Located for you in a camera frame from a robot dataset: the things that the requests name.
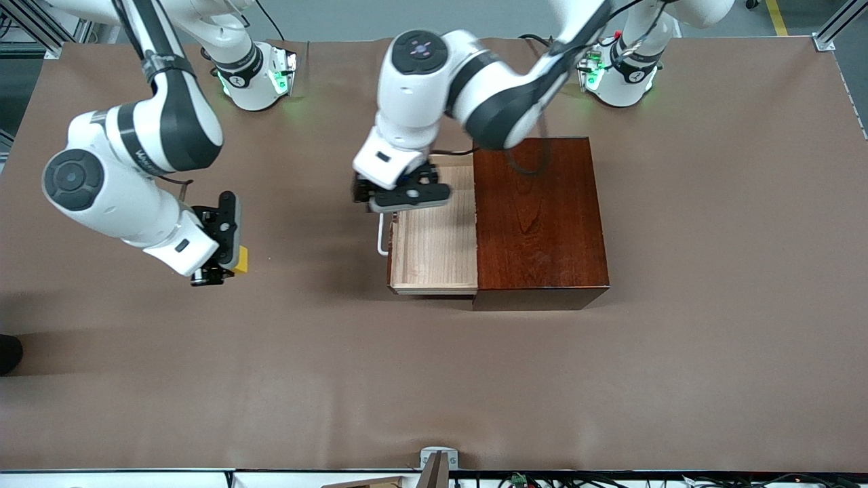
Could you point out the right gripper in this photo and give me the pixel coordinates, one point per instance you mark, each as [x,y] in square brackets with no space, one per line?
[205,274]

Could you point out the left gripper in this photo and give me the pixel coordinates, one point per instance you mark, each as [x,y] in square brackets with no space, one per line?
[360,189]

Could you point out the yellow wooden block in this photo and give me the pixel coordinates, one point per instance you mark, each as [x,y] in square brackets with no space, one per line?
[242,261]

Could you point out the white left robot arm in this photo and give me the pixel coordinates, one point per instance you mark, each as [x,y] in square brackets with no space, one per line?
[488,95]

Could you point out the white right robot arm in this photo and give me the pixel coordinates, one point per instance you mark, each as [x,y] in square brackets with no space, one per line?
[169,122]

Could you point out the brown table cover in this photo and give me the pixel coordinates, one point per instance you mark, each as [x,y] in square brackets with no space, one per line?
[339,379]

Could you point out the dark brown wooden cabinet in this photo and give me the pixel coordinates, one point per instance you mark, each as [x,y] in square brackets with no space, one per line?
[549,230]

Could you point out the black rounded object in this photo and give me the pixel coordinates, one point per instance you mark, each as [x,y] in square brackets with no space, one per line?
[8,354]

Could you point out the brown board piece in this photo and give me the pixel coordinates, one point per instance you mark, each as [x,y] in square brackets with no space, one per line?
[373,483]

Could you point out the yellow floor tape strip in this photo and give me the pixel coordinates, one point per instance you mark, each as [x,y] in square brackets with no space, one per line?
[778,20]

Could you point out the grey metal camera bracket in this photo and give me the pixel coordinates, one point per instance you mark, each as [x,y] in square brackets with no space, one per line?
[439,457]

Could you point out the aluminium frame strut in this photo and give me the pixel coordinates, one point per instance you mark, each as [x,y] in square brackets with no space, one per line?
[34,27]
[831,34]

